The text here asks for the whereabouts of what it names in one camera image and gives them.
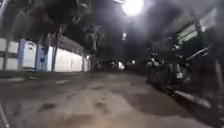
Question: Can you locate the row of parked motorcycles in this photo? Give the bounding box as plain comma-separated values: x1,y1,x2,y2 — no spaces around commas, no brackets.
145,46,214,93

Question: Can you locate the row of trees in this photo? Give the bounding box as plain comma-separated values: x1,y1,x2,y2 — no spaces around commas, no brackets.
0,0,104,73

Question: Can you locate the white wall with blue pillars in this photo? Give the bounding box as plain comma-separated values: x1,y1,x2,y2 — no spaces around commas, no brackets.
0,37,92,73

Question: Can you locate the vehicle with headlights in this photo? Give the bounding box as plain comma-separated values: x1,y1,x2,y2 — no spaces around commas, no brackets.
99,59,126,72

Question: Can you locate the building with pale signboard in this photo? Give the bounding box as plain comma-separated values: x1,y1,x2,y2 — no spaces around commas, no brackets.
151,6,224,88

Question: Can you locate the pale kerb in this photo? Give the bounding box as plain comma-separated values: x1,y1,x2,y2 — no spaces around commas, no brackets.
173,89,224,118

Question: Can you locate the grey asphalt road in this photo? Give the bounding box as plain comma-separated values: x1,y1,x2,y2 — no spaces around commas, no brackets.
0,71,224,128

